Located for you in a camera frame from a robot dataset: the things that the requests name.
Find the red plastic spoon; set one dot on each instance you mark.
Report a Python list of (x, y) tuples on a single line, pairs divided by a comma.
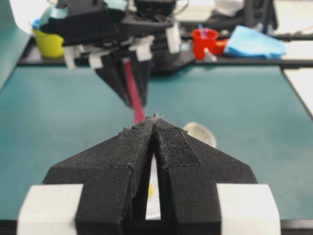
[(139, 114)]

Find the green table mat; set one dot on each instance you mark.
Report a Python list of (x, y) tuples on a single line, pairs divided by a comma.
[(50, 113)]

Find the yellow hexagonal prism block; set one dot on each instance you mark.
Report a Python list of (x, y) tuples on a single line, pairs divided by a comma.
[(150, 190)]

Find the white plastic container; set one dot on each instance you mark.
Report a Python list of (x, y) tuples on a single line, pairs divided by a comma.
[(194, 10)]

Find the red plastic cup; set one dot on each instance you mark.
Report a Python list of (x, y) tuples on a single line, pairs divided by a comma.
[(204, 38)]

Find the speckled egg-shaped spoon rest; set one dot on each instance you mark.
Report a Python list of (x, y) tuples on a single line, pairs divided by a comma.
[(201, 133)]

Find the yellow plastic cup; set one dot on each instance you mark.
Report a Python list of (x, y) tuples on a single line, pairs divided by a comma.
[(50, 45)]

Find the white round bowl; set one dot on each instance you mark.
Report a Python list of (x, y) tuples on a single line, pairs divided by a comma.
[(153, 203)]

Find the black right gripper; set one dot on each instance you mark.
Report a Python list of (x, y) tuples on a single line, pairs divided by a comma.
[(89, 25)]

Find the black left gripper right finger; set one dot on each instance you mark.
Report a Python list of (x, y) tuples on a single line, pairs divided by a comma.
[(204, 191)]

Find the blue cloth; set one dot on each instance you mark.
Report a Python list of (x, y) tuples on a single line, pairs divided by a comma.
[(248, 42)]

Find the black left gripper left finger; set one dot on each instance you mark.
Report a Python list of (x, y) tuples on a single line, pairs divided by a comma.
[(92, 192)]

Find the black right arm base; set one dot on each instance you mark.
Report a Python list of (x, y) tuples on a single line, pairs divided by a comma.
[(170, 51)]

